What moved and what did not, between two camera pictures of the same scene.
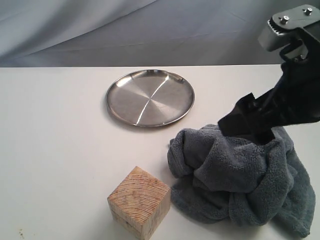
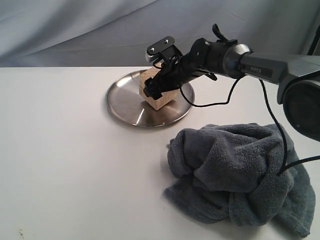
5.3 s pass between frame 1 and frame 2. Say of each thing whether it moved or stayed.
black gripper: moved
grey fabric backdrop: stayed
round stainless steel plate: stayed
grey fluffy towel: stayed
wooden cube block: moved
